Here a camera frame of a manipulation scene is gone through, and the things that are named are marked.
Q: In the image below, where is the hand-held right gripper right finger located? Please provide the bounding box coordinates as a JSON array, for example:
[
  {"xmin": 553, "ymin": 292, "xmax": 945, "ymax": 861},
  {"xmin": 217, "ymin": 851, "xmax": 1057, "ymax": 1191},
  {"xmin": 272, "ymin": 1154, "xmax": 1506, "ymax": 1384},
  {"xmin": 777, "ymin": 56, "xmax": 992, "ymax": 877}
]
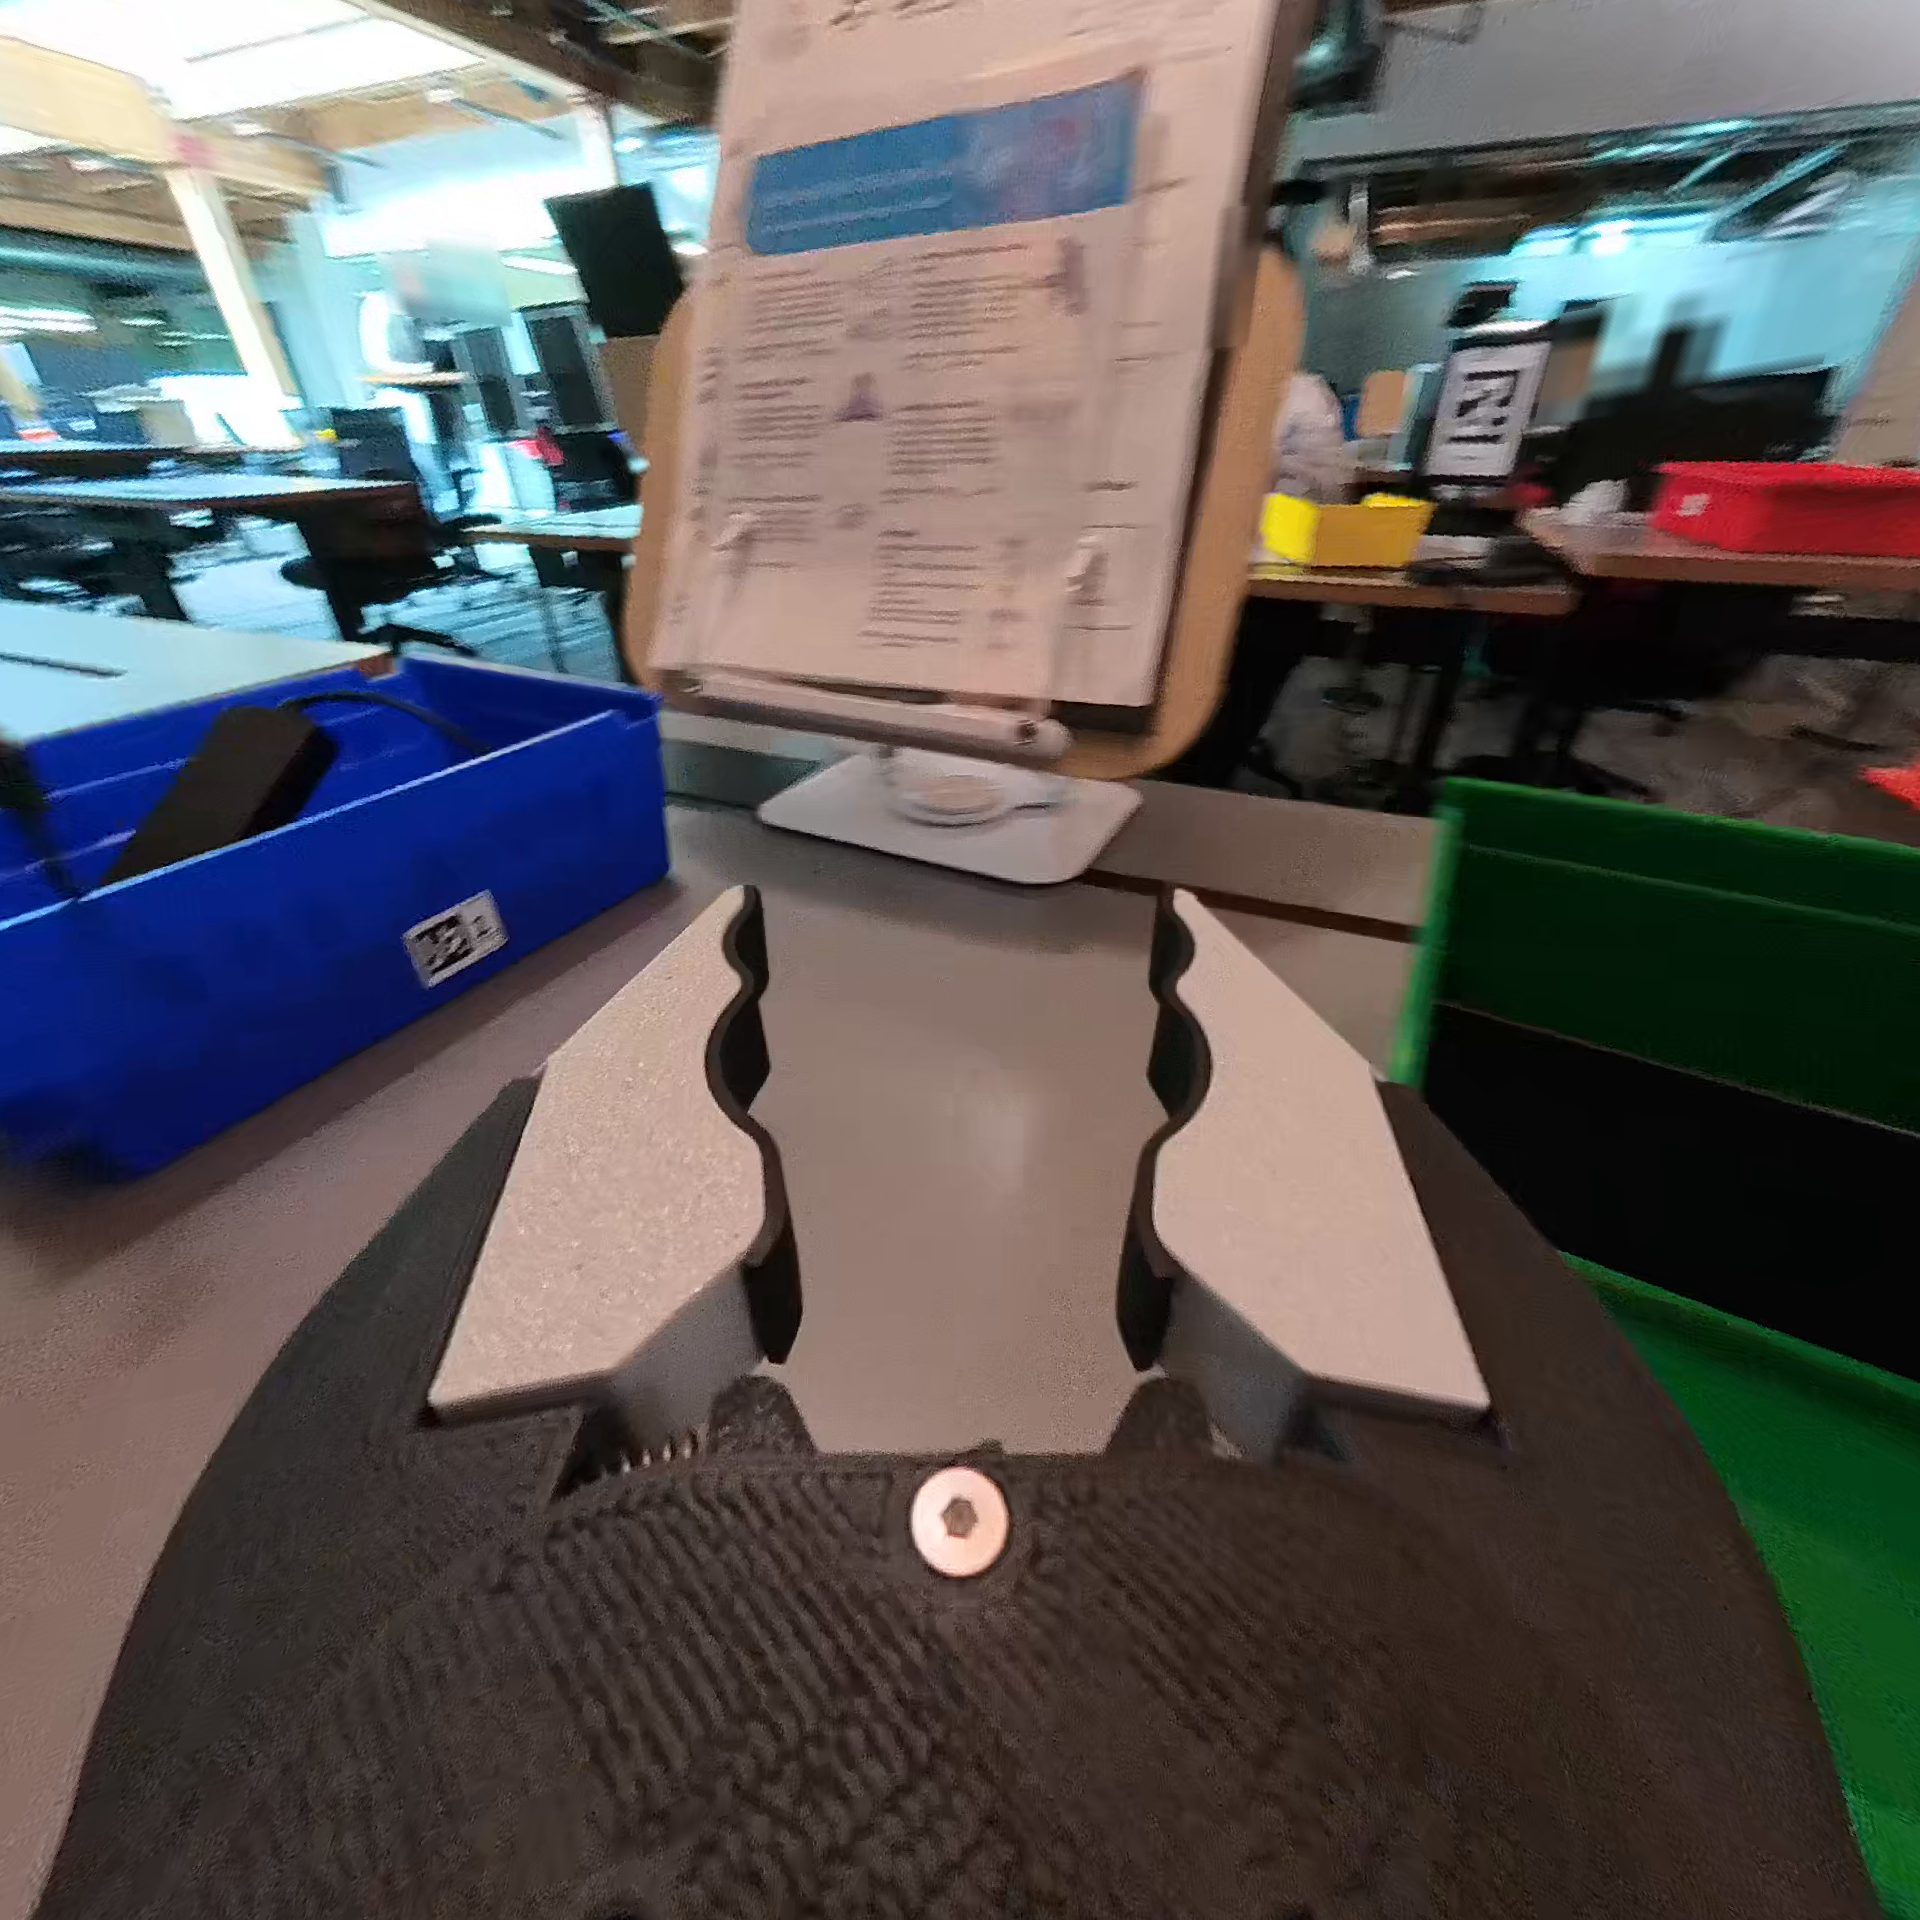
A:
[{"xmin": 1116, "ymin": 886, "xmax": 1497, "ymax": 1469}]

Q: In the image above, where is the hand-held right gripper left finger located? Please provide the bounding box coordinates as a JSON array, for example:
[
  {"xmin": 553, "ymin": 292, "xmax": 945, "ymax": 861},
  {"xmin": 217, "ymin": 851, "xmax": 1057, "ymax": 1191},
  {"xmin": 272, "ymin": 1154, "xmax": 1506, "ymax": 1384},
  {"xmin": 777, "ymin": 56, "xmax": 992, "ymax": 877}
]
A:
[{"xmin": 427, "ymin": 884, "xmax": 807, "ymax": 1444}]

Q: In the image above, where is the blue plastic bin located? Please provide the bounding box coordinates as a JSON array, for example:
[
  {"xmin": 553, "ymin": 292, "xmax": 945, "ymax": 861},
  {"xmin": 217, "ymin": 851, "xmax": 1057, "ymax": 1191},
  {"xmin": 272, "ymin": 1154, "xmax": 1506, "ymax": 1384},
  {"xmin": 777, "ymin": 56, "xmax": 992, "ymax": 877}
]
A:
[{"xmin": 0, "ymin": 652, "xmax": 671, "ymax": 1185}]

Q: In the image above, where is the large black usb hub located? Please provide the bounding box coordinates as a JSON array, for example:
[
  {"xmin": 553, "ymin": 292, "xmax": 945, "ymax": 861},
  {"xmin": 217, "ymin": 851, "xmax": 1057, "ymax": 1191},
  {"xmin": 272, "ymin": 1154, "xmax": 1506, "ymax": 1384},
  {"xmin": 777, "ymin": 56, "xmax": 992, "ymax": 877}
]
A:
[{"xmin": 97, "ymin": 706, "xmax": 341, "ymax": 889}]

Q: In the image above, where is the green plastic bin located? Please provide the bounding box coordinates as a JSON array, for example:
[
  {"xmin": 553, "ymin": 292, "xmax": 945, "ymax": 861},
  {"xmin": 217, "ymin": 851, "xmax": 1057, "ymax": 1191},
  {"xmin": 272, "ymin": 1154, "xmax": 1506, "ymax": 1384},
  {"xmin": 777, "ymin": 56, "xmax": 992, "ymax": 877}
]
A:
[{"xmin": 1385, "ymin": 774, "xmax": 1920, "ymax": 1914}]

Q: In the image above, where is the yellow plastic bin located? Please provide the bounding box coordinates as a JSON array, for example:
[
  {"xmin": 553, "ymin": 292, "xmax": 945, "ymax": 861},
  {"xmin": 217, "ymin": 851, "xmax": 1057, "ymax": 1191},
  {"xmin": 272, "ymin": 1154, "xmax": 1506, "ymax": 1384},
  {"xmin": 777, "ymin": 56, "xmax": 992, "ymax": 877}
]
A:
[{"xmin": 1257, "ymin": 489, "xmax": 1436, "ymax": 572}]

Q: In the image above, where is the white office desk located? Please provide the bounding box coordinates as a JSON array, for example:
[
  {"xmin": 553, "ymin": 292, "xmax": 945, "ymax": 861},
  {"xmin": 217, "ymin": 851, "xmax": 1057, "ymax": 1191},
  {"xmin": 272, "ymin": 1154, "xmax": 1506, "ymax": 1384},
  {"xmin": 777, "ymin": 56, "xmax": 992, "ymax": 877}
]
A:
[{"xmin": 0, "ymin": 600, "xmax": 399, "ymax": 749}]

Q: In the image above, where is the wooden desk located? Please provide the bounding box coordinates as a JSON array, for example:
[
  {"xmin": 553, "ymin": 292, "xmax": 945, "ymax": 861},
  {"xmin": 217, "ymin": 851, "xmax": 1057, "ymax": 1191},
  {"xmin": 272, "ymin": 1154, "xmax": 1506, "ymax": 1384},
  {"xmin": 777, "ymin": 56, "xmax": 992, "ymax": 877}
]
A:
[{"xmin": 1516, "ymin": 511, "xmax": 1920, "ymax": 600}]

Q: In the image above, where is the wooden document stand with papers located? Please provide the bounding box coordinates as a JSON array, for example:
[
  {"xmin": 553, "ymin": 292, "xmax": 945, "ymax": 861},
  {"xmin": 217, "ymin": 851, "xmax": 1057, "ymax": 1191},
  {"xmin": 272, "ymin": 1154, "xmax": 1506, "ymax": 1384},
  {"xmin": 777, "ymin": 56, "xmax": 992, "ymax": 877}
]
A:
[{"xmin": 618, "ymin": 0, "xmax": 1312, "ymax": 889}]

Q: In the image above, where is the black-white tag sign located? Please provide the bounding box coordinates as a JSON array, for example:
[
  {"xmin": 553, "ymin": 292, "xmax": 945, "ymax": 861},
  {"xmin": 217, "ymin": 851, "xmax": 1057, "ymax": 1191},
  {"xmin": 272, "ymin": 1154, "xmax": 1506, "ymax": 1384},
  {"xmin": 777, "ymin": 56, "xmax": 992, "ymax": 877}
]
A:
[{"xmin": 1423, "ymin": 338, "xmax": 1558, "ymax": 484}]

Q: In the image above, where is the red plastic bin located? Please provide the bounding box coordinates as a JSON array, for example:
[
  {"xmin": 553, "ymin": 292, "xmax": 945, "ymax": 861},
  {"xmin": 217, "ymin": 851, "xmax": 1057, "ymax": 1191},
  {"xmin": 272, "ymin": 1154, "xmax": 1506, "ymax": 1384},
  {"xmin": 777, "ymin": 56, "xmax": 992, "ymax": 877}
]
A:
[{"xmin": 1647, "ymin": 460, "xmax": 1920, "ymax": 562}]

